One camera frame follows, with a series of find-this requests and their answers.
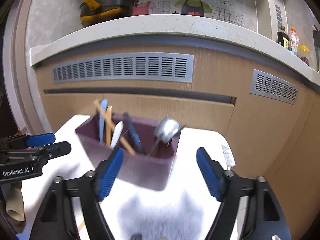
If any wooden chopstick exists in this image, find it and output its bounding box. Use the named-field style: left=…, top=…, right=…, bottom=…
left=78, top=221, right=85, bottom=232
left=93, top=100, right=136, bottom=155

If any white plastic spoon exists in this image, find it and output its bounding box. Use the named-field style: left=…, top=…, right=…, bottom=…
left=110, top=121, right=124, bottom=148

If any wooden spoon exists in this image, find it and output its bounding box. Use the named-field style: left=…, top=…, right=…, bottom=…
left=105, top=106, right=112, bottom=147

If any blue plastic spoon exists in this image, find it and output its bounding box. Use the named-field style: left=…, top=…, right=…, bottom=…
left=99, top=99, right=108, bottom=144

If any black handled peeler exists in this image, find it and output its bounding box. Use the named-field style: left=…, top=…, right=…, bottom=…
left=123, top=112, right=146, bottom=155

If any stainless steel spoon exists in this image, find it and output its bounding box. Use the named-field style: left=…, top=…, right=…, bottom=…
left=153, top=117, right=185, bottom=145

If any white lace tablecloth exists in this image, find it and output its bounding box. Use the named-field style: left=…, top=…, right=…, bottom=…
left=18, top=115, right=234, bottom=239

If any maroon plastic utensil caddy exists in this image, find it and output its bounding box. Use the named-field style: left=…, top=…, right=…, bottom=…
left=75, top=113, right=180, bottom=191

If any short grey vent grille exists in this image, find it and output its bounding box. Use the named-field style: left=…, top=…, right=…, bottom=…
left=249, top=69, right=299, bottom=105

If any black yellow cooking pot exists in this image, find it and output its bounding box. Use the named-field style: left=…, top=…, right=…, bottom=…
left=80, top=0, right=133, bottom=28

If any long grey vent grille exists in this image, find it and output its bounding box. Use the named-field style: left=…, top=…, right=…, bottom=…
left=52, top=52, right=194, bottom=83

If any yellow lid jar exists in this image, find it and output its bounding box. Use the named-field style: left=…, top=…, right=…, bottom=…
left=298, top=44, right=310, bottom=66

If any orange cap drink bottle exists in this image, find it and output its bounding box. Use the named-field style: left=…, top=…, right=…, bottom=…
left=289, top=27, right=299, bottom=55

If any dark soy sauce bottle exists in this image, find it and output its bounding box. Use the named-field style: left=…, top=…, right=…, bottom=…
left=277, top=25, right=289, bottom=49

